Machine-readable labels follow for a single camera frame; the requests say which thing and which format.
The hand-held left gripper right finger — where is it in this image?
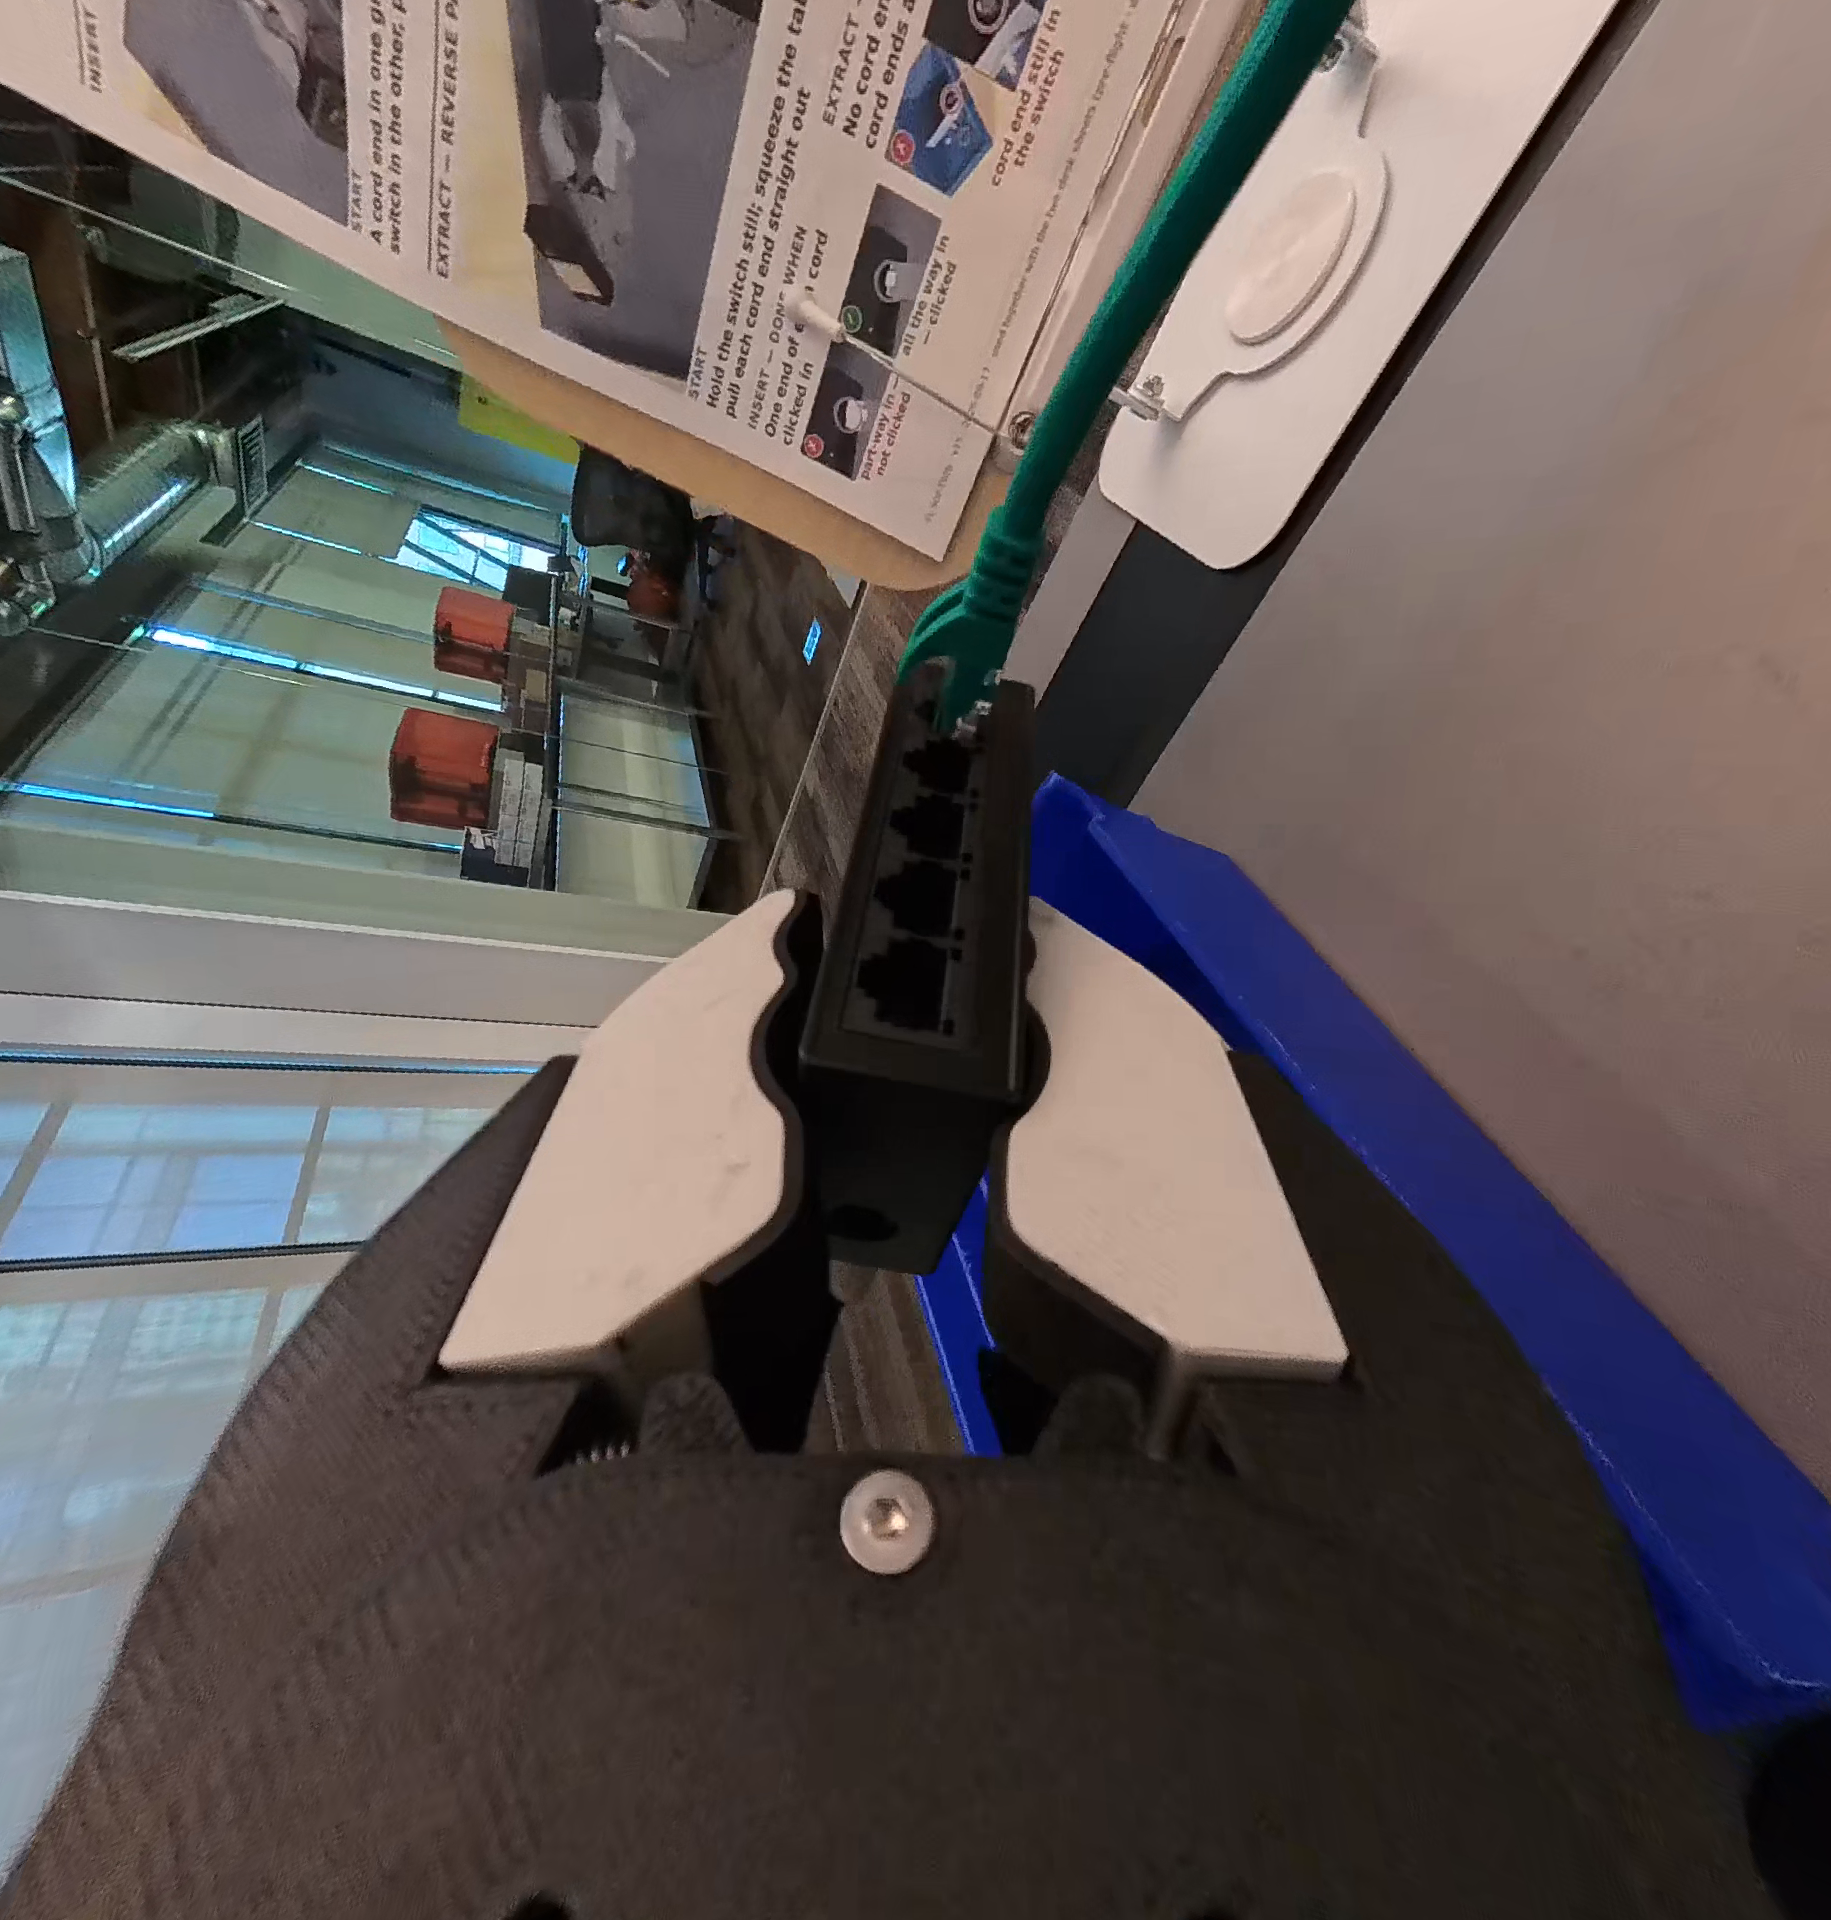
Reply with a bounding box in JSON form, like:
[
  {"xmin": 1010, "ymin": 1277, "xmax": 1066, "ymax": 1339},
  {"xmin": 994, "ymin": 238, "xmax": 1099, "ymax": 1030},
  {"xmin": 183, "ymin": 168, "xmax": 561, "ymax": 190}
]
[{"xmin": 985, "ymin": 904, "xmax": 1356, "ymax": 1382}]

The blue plastic bin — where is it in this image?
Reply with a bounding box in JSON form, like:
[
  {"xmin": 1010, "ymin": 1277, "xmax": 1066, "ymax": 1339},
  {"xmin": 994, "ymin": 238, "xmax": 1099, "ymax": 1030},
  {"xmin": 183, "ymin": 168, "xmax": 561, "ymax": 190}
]
[{"xmin": 915, "ymin": 772, "xmax": 1831, "ymax": 1733}]

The orange machine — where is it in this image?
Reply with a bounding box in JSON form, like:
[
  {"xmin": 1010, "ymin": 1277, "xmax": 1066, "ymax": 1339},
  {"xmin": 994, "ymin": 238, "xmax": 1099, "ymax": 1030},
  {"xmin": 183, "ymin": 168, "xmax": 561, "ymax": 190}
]
[
  {"xmin": 391, "ymin": 708, "xmax": 501, "ymax": 830},
  {"xmin": 431, "ymin": 584, "xmax": 519, "ymax": 677}
]

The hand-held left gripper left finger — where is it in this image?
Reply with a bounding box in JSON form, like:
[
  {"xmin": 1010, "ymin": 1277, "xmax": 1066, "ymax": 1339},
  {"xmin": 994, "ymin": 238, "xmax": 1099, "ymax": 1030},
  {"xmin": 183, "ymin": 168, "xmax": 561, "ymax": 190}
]
[{"xmin": 435, "ymin": 888, "xmax": 827, "ymax": 1378}]

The silver corrugated ceiling duct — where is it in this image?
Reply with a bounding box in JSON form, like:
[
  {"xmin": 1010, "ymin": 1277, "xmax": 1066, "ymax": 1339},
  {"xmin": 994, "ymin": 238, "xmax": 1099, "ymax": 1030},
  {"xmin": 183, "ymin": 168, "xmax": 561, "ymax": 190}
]
[{"xmin": 76, "ymin": 417, "xmax": 276, "ymax": 558}]

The printed instruction sheet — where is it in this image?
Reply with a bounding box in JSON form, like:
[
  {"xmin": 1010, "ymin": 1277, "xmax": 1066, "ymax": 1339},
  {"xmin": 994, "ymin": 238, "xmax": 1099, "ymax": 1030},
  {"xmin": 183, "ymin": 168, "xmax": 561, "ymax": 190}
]
[{"xmin": 0, "ymin": 0, "xmax": 1202, "ymax": 558}]

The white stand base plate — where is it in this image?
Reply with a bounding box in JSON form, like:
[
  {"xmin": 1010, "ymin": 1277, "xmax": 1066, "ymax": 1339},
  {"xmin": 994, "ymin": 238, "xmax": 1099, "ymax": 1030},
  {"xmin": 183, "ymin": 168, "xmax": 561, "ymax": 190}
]
[{"xmin": 1097, "ymin": 0, "xmax": 1622, "ymax": 572}]

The black ethernet switch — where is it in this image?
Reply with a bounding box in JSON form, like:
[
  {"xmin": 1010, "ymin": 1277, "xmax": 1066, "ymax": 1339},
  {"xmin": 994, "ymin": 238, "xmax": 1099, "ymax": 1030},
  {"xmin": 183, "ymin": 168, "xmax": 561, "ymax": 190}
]
[{"xmin": 800, "ymin": 677, "xmax": 1047, "ymax": 1273}]

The green ethernet cable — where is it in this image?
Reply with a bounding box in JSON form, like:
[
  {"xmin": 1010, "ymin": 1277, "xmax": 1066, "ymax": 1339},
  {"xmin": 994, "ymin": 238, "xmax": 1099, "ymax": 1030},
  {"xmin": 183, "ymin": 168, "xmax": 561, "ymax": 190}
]
[{"xmin": 897, "ymin": 0, "xmax": 1359, "ymax": 737}]

